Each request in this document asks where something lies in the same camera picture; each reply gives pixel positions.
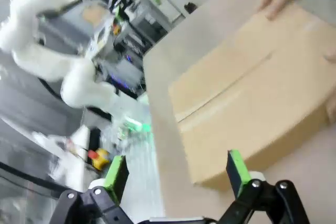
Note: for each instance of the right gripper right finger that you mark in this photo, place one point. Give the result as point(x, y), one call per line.
point(239, 174)

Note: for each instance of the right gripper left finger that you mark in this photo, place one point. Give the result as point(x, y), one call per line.
point(115, 182)

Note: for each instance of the brown cardboard box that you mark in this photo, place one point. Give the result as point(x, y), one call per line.
point(252, 95)

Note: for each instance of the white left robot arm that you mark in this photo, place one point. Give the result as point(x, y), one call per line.
point(52, 58)

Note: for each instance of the person's left hand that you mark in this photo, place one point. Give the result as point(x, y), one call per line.
point(331, 56)

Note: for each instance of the yellow emergency stop button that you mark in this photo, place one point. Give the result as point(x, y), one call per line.
point(99, 159)

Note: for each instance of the grey control cabinet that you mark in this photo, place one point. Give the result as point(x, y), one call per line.
point(73, 24)

